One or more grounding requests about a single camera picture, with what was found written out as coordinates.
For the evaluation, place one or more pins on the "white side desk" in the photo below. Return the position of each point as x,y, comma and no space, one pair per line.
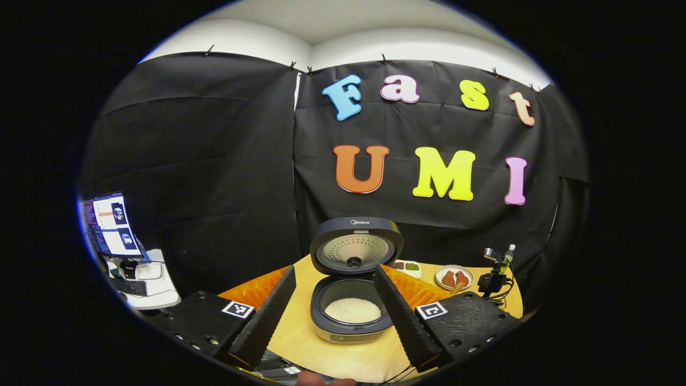
161,292

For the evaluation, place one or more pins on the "green drink bottle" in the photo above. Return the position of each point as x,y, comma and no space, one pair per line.
509,254

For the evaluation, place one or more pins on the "black keyboard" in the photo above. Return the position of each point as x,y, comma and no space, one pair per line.
131,287

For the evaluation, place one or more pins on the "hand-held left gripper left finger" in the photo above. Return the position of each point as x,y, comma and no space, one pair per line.
270,316

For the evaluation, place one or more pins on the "dark grey rice cooker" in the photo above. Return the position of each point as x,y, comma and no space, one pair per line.
356,228

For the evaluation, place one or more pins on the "black backdrop cloth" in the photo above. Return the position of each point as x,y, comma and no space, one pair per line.
214,161

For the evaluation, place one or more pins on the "white round plate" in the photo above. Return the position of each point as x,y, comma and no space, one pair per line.
438,276

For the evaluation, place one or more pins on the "brown meat piece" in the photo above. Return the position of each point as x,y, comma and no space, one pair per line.
448,279
462,278

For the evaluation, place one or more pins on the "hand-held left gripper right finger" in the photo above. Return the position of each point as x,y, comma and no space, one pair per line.
404,316

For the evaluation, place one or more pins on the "computer monitor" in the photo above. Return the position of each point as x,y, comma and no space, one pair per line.
112,225

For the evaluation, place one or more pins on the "white divided dish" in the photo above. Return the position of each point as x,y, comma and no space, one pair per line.
410,266

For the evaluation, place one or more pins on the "wooden spoon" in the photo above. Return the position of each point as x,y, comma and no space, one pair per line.
457,290

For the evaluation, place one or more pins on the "white rice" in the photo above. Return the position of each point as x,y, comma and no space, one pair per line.
352,311

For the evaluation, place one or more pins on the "white box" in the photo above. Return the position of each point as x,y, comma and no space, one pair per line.
148,271

